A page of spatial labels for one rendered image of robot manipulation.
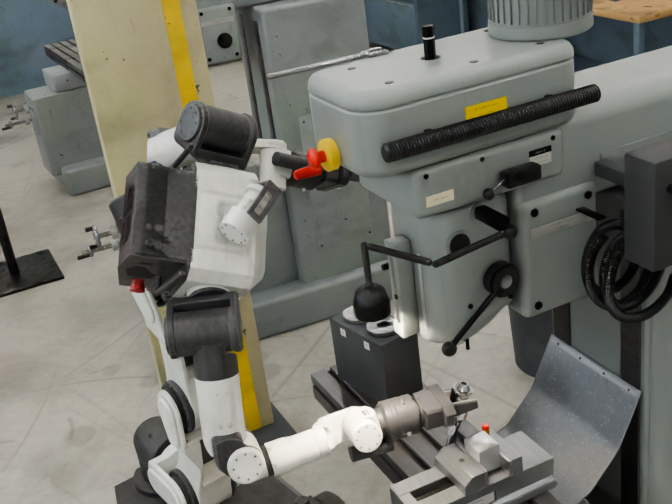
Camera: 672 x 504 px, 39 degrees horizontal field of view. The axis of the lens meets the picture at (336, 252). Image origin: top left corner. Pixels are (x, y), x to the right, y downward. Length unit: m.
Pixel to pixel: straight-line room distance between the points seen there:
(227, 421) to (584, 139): 0.90
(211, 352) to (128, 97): 1.65
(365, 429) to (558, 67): 0.82
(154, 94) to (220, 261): 1.56
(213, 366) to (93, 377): 2.89
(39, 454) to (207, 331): 2.53
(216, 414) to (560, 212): 0.79
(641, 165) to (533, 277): 0.36
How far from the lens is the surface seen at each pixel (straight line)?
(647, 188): 1.74
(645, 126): 2.04
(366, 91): 1.66
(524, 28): 1.87
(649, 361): 2.21
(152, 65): 3.43
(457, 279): 1.88
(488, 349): 4.48
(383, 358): 2.42
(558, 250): 1.97
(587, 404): 2.35
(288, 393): 4.33
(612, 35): 8.05
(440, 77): 1.71
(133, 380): 4.69
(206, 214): 1.98
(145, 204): 1.95
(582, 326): 2.34
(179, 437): 2.49
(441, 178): 1.75
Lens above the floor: 2.34
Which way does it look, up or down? 25 degrees down
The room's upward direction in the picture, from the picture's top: 8 degrees counter-clockwise
